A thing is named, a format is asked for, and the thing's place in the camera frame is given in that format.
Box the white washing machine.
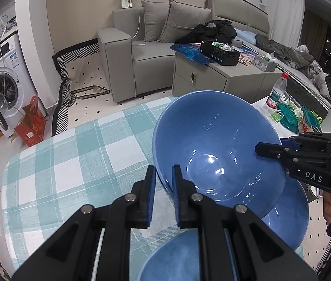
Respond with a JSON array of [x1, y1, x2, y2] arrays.
[[0, 31, 39, 138]]

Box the grey clothes pile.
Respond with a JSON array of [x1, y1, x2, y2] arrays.
[[255, 33, 315, 71]]

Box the black jacket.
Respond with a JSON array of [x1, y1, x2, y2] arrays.
[[175, 20, 237, 45]]

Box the blue bowl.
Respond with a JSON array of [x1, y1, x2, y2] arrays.
[[260, 178, 310, 251], [138, 229, 239, 281], [152, 91, 288, 210]]

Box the black box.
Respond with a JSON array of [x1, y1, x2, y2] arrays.
[[199, 39, 241, 66]]

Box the grey side cabinet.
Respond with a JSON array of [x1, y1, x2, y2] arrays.
[[172, 51, 283, 104]]

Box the teal checked tablecloth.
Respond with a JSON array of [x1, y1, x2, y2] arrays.
[[1, 95, 305, 273]]

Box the grey sofa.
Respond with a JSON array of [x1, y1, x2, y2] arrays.
[[97, 0, 271, 104]]

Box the grey cushion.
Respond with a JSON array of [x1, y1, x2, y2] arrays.
[[141, 0, 172, 42], [157, 0, 213, 44]]

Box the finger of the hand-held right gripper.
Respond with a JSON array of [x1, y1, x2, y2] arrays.
[[281, 133, 331, 150], [255, 142, 331, 169]]

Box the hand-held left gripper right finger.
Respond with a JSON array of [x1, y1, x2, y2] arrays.
[[171, 165, 319, 281]]

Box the white curtain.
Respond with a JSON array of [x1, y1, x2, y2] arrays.
[[271, 0, 306, 50]]

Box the white marble side table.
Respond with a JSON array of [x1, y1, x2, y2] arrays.
[[251, 95, 331, 135]]

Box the white tissue box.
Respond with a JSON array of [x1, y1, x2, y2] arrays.
[[253, 54, 278, 72]]

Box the red cardboard box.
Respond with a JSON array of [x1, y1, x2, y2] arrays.
[[13, 92, 47, 147]]

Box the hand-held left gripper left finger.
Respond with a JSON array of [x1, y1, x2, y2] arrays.
[[12, 165, 156, 281]]

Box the clear water bottle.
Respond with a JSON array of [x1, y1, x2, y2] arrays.
[[266, 73, 289, 110]]

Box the green plastic bags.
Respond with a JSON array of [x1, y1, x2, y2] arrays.
[[271, 101, 303, 132]]

